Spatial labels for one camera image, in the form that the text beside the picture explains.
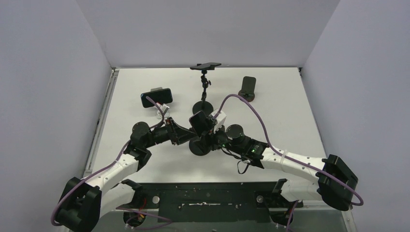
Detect black round base stand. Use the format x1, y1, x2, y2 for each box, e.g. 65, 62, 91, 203
189, 135, 212, 156

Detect phone on tripod stand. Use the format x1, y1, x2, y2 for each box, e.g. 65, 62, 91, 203
190, 62, 221, 71

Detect wooden base phone stand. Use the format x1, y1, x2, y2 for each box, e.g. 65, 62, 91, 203
238, 76, 256, 102

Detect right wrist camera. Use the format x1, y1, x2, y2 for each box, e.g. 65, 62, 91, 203
210, 109, 226, 133

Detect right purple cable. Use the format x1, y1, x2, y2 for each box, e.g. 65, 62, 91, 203
211, 94, 364, 232

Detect tall black tripod stand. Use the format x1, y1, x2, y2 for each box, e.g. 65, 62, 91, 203
192, 71, 214, 115

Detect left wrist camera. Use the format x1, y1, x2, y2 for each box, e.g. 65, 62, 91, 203
156, 102, 170, 119

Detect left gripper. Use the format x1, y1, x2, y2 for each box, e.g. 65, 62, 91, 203
144, 117, 197, 148

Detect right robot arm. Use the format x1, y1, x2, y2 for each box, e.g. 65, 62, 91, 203
195, 124, 358, 211

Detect phone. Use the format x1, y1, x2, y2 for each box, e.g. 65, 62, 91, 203
189, 111, 213, 137
141, 88, 173, 108
190, 62, 221, 71

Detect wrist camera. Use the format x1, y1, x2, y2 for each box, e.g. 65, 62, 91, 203
156, 102, 170, 119
210, 109, 226, 133

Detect white metal phone stand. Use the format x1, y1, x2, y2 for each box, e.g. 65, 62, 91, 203
150, 87, 170, 119

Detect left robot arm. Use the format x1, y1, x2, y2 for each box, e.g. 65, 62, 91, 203
50, 117, 197, 232

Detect phone on white stand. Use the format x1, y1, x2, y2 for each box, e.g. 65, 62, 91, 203
141, 88, 173, 108

